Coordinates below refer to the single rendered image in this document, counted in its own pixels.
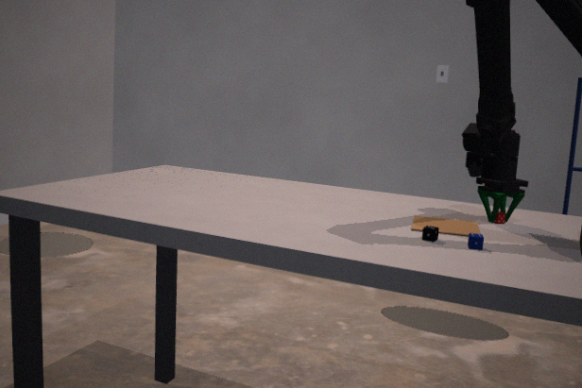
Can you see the tan flat mat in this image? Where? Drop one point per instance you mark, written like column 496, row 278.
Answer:
column 446, row 226

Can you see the black die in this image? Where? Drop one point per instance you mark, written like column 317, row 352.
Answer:
column 430, row 234

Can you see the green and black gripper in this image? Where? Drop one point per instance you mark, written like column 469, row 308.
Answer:
column 503, row 180

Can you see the red die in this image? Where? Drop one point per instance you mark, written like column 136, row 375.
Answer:
column 500, row 218

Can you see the blue die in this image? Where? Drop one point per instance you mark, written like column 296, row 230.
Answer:
column 475, row 241

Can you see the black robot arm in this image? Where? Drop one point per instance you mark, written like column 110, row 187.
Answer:
column 496, row 108

